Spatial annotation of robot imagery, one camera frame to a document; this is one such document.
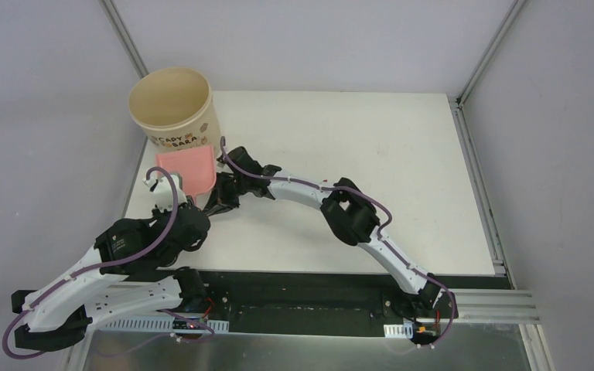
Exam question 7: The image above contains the right aluminium frame post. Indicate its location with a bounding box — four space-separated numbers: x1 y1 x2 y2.
456 0 529 109

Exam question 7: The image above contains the beige paper bucket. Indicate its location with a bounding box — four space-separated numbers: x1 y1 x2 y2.
128 66 221 153

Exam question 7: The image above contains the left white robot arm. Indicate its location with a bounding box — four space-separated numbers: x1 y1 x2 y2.
6 203 211 354

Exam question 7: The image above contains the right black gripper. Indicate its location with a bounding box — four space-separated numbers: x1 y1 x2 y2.
206 172 251 216

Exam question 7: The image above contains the aluminium frame post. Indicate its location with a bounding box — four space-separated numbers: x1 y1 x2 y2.
98 0 149 79
456 0 529 109

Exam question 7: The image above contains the aluminium front rail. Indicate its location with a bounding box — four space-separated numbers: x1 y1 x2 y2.
77 289 540 325

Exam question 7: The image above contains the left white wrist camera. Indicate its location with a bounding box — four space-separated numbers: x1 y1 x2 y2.
147 172 187 213

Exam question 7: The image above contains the pink plastic dustpan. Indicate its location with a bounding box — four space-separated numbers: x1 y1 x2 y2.
155 145 217 201

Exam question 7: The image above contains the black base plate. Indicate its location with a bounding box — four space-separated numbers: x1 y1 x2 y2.
138 268 514 338

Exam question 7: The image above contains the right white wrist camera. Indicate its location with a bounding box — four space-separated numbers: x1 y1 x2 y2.
217 156 230 172

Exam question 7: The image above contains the left aluminium frame post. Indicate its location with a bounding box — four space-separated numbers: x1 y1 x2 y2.
98 0 149 79

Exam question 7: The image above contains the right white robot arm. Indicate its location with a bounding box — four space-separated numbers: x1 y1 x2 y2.
205 147 459 319

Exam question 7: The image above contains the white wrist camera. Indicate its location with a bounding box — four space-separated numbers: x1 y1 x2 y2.
217 156 230 172
147 172 187 213

